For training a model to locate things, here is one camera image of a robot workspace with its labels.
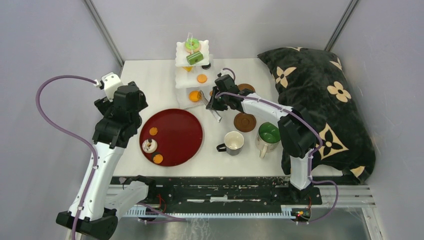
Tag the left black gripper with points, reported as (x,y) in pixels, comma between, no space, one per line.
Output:
(105,106)

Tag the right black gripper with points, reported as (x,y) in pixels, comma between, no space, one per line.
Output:
(213,104)

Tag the round beige biscuit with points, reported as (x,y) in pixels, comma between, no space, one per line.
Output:
(202,78)

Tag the dark chocolate sandwich cookie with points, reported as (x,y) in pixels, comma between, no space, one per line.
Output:
(206,67)

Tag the white three-tier dessert stand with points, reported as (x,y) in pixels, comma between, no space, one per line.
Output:
(186,82)

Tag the large orange egg tart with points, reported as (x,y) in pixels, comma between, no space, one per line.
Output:
(195,96)

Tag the yellow cake wedge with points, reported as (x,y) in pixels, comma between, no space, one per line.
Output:
(188,68)

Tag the green striped cake slice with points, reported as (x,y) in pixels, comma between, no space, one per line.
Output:
(194,58)

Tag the dark red round tray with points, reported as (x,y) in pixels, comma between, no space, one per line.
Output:
(179,137)

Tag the cream green-lined mug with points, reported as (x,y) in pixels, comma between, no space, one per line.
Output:
(267,138)

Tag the metal serving tongs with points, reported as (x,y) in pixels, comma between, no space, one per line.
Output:
(208,107)

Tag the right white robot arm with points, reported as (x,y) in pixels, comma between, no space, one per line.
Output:
(296,130)

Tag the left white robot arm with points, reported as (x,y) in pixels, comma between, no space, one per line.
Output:
(91,213)

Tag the far brown wooden coaster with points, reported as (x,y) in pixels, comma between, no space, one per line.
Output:
(245,86)

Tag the brown wooden coaster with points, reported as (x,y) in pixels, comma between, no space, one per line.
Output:
(245,86)
(244,122)

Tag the chocolate chip cookie upper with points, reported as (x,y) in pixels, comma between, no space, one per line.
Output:
(153,131)

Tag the chocolate chip cookie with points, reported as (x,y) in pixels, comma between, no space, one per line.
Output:
(153,131)
(157,159)

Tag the white chocolate-drizzled donut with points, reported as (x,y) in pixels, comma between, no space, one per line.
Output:
(149,146)

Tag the near brown wooden coaster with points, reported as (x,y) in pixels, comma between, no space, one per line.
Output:
(244,122)

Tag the chocolate chip cookie lower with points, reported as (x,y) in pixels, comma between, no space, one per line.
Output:
(157,159)

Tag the black white-lined mug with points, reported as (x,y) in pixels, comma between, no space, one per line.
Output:
(233,143)

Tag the black floral pillow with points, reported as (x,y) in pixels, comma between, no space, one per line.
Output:
(314,79)

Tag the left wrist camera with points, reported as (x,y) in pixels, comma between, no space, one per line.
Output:
(109,83)

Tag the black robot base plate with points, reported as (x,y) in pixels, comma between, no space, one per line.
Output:
(227,195)

